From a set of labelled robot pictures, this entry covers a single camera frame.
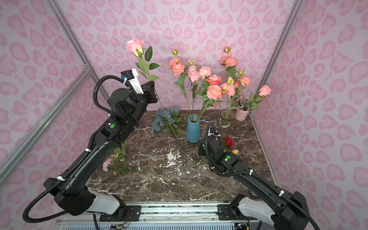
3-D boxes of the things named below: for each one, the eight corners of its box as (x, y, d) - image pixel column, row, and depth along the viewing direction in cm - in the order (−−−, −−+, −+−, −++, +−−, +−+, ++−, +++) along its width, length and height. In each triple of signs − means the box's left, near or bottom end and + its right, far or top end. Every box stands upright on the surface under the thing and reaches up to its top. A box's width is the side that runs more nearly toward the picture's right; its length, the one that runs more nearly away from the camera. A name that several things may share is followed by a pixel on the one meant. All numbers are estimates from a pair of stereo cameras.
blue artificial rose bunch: (154, 142, 103) (150, 131, 93) (158, 117, 118) (155, 106, 108) (180, 142, 103) (179, 131, 92) (181, 117, 118) (181, 105, 108)
